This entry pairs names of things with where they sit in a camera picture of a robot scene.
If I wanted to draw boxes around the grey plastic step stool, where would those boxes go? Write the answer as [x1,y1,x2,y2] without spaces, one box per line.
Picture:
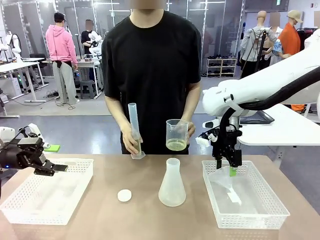
[79,80,97,100]

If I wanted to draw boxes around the mannequin in grey shirt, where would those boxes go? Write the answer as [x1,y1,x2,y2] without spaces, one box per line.
[239,10,278,80]

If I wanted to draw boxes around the black flat tray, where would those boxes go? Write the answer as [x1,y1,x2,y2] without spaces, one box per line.
[239,109,275,125]

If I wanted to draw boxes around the white perforated plastic basket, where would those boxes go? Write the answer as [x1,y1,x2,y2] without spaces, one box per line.
[0,158,95,226]

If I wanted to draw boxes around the person in pink hoodie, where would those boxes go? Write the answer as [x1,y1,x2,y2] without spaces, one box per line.
[45,11,81,106]

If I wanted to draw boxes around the white round flask cap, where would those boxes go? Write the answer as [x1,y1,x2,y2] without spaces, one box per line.
[117,189,133,203]

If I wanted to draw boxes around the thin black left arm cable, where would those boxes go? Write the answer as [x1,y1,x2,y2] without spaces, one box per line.
[0,126,29,151]

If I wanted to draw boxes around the person's right hand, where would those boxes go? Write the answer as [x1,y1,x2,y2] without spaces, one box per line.
[121,124,144,156]

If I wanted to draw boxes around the person's left hand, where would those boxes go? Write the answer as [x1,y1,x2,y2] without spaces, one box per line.
[174,119,197,146]

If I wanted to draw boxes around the figure in blue floral dress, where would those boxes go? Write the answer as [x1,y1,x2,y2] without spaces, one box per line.
[269,11,292,67]

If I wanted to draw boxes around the white desk with boxes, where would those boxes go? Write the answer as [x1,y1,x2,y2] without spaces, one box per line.
[42,58,103,100]

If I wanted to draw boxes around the translucent plastic conical flask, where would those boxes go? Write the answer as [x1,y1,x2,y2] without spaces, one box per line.
[158,157,187,208]

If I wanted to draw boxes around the clear plastic beaker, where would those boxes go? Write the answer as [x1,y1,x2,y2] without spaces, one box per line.
[165,119,190,152]

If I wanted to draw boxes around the white perforated basket with label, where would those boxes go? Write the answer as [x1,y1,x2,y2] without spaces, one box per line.
[201,159,291,230]

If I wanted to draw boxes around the translucent plastic graduated cylinder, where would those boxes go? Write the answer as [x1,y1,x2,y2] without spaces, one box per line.
[127,102,147,160]

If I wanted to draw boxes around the white background desk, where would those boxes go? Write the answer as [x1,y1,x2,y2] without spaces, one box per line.
[0,57,50,104]

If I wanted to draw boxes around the person in black t-shirt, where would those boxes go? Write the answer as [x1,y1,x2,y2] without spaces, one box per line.
[101,0,202,155]

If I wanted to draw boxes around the background person with dark hair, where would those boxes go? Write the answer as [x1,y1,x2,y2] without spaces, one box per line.
[80,19,101,62]

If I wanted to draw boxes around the wooden shoe rack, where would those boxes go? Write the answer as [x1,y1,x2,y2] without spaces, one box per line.
[206,57,238,78]

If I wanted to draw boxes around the black floor cables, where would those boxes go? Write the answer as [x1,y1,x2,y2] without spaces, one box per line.
[46,89,77,111]

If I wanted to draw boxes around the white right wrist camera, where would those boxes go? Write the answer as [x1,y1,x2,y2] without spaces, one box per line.
[195,132,219,147]

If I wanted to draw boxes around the black camera tripod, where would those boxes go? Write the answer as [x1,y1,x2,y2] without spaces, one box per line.
[254,27,270,74]

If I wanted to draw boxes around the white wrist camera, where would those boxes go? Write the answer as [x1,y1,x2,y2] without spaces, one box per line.
[24,123,45,144]
[195,132,219,147]

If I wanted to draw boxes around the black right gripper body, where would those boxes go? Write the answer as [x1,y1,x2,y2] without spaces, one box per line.
[211,129,243,160]

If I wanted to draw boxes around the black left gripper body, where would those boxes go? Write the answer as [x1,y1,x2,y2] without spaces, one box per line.
[0,143,47,171]

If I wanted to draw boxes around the person's right forearm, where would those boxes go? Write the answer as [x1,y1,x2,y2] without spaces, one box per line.
[104,96,134,133]

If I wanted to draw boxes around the white paper label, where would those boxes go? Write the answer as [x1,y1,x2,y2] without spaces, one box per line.
[226,187,242,205]

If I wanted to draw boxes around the person's left forearm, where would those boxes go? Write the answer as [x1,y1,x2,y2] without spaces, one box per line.
[179,81,201,124]

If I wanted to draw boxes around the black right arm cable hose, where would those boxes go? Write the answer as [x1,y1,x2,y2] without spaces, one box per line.
[219,66,320,161]

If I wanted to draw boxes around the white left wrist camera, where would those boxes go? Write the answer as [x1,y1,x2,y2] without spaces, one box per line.
[24,123,45,144]

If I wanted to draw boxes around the translucent plastic funnel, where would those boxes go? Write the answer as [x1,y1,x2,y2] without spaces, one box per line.
[208,166,241,201]

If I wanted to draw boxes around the mannequin in orange with cap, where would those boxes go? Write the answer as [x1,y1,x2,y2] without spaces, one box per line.
[277,9,305,58]

